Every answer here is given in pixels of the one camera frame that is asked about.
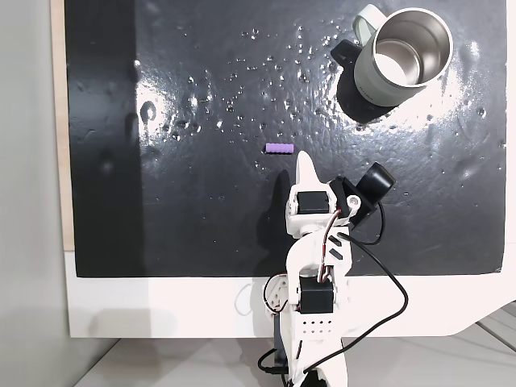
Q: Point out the black camera box with mount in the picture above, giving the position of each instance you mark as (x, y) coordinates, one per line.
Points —
(375, 181)

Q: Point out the pale green steel mug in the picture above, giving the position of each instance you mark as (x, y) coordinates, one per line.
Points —
(373, 80)

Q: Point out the black textured mat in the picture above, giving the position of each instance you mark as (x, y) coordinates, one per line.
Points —
(201, 201)

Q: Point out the purple ribbed pen grip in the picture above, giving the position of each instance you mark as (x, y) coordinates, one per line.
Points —
(279, 148)

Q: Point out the beige wooden board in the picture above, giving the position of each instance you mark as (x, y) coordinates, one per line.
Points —
(58, 121)

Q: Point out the white board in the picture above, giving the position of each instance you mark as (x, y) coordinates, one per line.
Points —
(161, 306)

